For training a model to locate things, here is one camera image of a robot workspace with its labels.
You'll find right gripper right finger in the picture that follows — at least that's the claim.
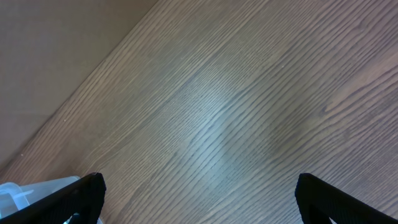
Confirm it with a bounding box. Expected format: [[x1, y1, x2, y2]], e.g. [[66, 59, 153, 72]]
[[295, 173, 397, 224]]

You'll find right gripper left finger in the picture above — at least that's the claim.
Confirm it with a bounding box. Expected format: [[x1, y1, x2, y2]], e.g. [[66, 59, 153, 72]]
[[1, 173, 106, 224]]

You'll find clear plastic storage container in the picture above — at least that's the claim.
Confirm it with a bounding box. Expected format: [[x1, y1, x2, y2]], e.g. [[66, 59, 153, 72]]
[[0, 175, 103, 224]]

